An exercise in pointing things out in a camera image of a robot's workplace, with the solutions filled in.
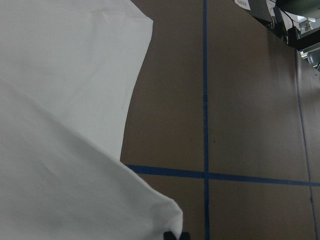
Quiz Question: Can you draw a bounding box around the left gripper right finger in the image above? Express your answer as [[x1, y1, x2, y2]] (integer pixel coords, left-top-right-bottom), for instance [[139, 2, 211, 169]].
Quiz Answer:
[[180, 232, 190, 240]]

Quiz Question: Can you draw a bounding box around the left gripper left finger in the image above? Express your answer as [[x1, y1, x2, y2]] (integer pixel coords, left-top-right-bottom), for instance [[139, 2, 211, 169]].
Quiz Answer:
[[163, 231, 175, 240]]

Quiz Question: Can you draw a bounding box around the white long-sleeve printed shirt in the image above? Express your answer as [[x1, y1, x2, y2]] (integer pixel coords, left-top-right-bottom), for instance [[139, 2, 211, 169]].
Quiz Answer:
[[0, 0, 183, 240]]

